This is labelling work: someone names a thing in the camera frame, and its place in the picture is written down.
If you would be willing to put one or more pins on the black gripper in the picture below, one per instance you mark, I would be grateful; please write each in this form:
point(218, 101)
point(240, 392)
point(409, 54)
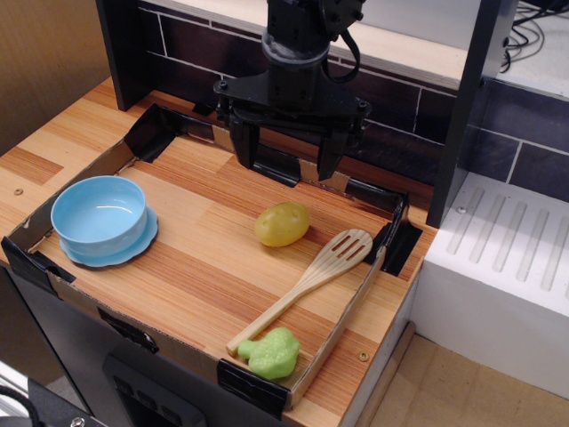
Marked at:
point(296, 92)

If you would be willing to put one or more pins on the white toy sink drainboard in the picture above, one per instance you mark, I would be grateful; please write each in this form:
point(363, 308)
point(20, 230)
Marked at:
point(494, 284)

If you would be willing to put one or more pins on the dark vertical post right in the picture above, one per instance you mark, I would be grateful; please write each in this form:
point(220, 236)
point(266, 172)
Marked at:
point(486, 50)

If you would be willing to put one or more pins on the light blue bowl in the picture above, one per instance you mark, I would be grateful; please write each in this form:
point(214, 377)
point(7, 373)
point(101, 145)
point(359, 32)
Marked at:
point(100, 216)

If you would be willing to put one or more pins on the wooden slotted spatula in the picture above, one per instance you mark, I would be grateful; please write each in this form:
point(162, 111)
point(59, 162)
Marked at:
point(341, 254)

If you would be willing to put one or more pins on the dark vertical post left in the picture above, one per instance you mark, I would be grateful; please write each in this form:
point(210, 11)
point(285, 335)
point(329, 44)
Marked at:
point(125, 44)

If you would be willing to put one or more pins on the dark vertical post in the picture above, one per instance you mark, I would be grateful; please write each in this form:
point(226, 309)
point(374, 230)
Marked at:
point(486, 50)
point(125, 44)

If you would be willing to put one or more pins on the black toy oven front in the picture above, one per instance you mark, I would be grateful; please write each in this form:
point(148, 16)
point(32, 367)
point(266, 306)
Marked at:
point(123, 383)

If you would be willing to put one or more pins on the yellow toy potato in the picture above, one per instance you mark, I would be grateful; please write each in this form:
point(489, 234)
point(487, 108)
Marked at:
point(282, 224)

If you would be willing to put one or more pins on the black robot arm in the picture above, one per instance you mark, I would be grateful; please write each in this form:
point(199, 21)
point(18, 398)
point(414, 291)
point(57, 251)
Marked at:
point(327, 18)

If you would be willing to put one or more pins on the green toy broccoli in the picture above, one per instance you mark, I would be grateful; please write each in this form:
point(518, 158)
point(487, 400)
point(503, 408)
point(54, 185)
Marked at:
point(272, 357)

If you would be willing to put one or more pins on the light blue scalloped plate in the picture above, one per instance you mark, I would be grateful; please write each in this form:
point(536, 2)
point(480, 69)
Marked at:
point(138, 247)

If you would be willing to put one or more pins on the taped cardboard fence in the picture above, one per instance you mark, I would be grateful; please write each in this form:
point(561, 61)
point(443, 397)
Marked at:
point(205, 276)

